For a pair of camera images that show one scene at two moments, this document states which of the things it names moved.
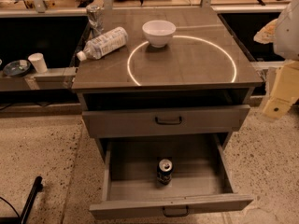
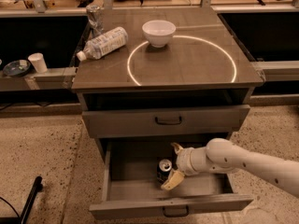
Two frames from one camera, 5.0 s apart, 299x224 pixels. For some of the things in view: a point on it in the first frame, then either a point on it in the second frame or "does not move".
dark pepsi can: [164, 172] does not move
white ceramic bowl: [158, 32] does not move
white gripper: [288, 35] to [186, 161]
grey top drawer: [169, 120] does not move
